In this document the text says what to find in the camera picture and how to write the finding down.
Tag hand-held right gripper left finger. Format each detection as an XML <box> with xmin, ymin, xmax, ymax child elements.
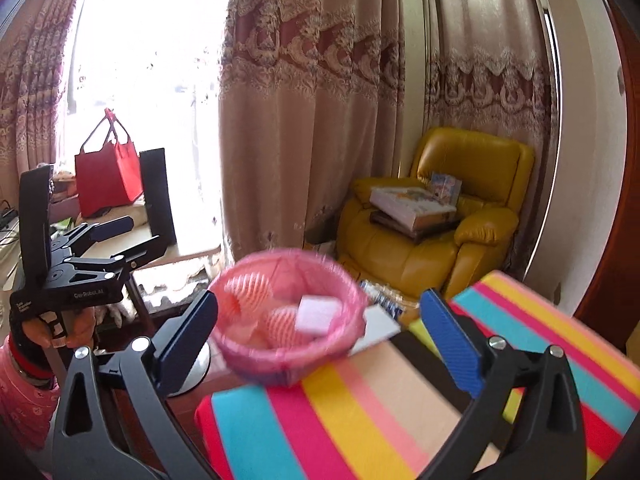
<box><xmin>45</xmin><ymin>290</ymin><xmax>220</xmax><ymax>480</ymax></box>

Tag striped colourful tablecloth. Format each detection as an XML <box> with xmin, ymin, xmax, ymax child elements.
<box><xmin>194</xmin><ymin>269</ymin><xmax>637</xmax><ymax>480</ymax></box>

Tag person's left forearm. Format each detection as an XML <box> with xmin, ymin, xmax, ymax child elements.
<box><xmin>0</xmin><ymin>335</ymin><xmax>69</xmax><ymax>467</ymax></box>

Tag pink lined trash bin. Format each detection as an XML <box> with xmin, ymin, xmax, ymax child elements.
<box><xmin>207</xmin><ymin>248</ymin><xmax>369</xmax><ymax>387</ymax></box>

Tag red tote bag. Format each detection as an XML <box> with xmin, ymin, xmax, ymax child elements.
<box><xmin>74</xmin><ymin>108</ymin><xmax>145</xmax><ymax>219</ymax></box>

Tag dark wooden board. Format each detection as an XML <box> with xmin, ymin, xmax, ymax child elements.
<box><xmin>369</xmin><ymin>210</ymin><xmax>461</xmax><ymax>246</ymax></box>

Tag small blue white box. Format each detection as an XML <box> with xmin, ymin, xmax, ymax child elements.
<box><xmin>427</xmin><ymin>172</ymin><xmax>464</xmax><ymax>201</ymax></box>

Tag blue white packets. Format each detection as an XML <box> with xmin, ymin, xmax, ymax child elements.
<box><xmin>359</xmin><ymin>279</ymin><xmax>422</xmax><ymax>322</ymax></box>

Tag yellow leather armchair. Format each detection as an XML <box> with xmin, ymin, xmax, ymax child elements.
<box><xmin>335</xmin><ymin>126</ymin><xmax>535</xmax><ymax>307</ymax></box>

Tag person's left hand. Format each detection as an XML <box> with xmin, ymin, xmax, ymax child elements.
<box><xmin>15</xmin><ymin>307</ymin><xmax>97</xmax><ymax>357</ymax></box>

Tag lace patterned curtain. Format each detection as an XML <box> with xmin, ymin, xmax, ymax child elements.
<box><xmin>217</xmin><ymin>0</ymin><xmax>406</xmax><ymax>267</ymax></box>
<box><xmin>422</xmin><ymin>0</ymin><xmax>557</xmax><ymax>162</ymax></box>
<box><xmin>0</xmin><ymin>0</ymin><xmax>97</xmax><ymax>202</ymax></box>

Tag black rectangular speaker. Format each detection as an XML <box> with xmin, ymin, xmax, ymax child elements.
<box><xmin>138</xmin><ymin>148</ymin><xmax>177</xmax><ymax>247</ymax></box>

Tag beige side table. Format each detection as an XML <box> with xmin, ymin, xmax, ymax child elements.
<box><xmin>47</xmin><ymin>210</ymin><xmax>227</xmax><ymax>312</ymax></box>

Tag white round stand base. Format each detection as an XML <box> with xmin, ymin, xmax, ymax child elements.
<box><xmin>169</xmin><ymin>344</ymin><xmax>212</xmax><ymax>397</ymax></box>

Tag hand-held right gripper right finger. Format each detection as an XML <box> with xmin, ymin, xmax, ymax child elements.
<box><xmin>419</xmin><ymin>288</ymin><xmax>587</xmax><ymax>480</ymax></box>

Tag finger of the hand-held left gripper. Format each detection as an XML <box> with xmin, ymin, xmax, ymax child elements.
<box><xmin>49</xmin><ymin>215</ymin><xmax>135</xmax><ymax>257</ymax></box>
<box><xmin>64</xmin><ymin>239</ymin><xmax>169</xmax><ymax>287</ymax></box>

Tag dark wooden door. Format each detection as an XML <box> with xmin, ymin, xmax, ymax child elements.
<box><xmin>604</xmin><ymin>0</ymin><xmax>640</xmax><ymax>357</ymax></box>

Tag white foam block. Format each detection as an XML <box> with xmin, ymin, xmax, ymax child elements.
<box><xmin>294</xmin><ymin>295</ymin><xmax>344</xmax><ymax>336</ymax></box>

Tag white flat cardboard box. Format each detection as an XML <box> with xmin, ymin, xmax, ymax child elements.
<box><xmin>369</xmin><ymin>187</ymin><xmax>459</xmax><ymax>226</ymax></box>

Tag pink foam fruit net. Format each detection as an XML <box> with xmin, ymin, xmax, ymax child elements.
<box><xmin>259</xmin><ymin>307</ymin><xmax>314</xmax><ymax>349</ymax></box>
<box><xmin>224</xmin><ymin>272</ymin><xmax>274</xmax><ymax>322</ymax></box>

